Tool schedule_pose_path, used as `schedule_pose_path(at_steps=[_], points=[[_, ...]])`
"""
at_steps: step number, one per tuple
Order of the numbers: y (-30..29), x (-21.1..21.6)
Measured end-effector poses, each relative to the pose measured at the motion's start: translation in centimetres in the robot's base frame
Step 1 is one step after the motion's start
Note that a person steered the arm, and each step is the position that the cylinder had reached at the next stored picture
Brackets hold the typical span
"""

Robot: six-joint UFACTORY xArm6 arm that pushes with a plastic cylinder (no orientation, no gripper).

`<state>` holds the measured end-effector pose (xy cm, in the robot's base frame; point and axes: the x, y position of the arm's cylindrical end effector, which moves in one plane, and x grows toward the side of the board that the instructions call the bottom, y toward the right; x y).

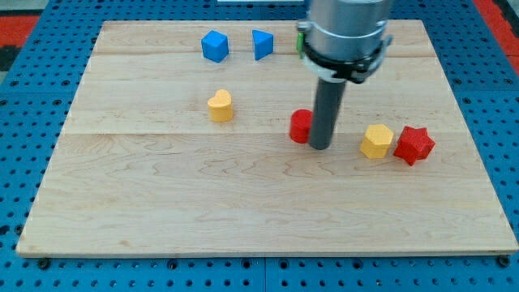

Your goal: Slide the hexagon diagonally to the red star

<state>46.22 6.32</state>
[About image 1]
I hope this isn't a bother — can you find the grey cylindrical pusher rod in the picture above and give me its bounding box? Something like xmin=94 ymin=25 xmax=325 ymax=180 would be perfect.
xmin=308 ymin=79 xmax=346 ymax=150

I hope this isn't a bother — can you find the yellow hexagon block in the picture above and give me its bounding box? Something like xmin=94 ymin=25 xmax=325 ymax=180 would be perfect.
xmin=360 ymin=124 xmax=394 ymax=159

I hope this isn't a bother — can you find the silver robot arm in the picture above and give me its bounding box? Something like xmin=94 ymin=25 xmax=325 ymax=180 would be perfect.
xmin=298 ymin=0 xmax=393 ymax=150

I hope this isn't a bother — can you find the red star block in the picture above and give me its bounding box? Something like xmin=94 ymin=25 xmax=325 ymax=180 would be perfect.
xmin=393 ymin=126 xmax=435 ymax=166

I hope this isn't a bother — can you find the red cylinder block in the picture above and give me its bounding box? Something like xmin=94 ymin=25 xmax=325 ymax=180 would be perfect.
xmin=289 ymin=109 xmax=313 ymax=144

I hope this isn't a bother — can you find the green block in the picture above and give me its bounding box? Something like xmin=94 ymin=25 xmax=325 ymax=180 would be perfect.
xmin=296 ymin=32 xmax=305 ymax=59

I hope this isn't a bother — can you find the blue triangular block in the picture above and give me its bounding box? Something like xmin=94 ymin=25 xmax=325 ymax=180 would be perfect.
xmin=251 ymin=29 xmax=274 ymax=61

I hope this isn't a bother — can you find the yellow heart block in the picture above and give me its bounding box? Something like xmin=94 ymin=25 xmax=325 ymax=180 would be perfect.
xmin=207 ymin=89 xmax=234 ymax=122

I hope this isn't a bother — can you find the blue cube block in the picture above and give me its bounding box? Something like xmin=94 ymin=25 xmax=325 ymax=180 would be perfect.
xmin=201 ymin=30 xmax=229 ymax=63

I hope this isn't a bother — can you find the wooden board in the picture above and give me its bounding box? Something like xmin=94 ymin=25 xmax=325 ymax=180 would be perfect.
xmin=16 ymin=20 xmax=518 ymax=258

